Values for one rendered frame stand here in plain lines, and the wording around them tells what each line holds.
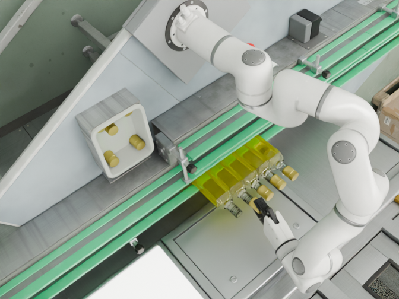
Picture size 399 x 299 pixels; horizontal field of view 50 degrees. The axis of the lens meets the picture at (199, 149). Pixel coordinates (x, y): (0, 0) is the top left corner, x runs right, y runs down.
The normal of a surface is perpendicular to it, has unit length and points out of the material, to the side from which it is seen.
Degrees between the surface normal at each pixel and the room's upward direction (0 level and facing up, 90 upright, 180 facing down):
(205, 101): 90
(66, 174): 0
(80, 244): 90
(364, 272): 90
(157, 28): 3
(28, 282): 90
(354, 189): 74
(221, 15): 3
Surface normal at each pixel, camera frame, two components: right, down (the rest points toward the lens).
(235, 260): -0.08, -0.64
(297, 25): -0.77, 0.53
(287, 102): -0.53, 0.65
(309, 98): -0.51, 0.16
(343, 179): -0.65, 0.29
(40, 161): 0.63, 0.56
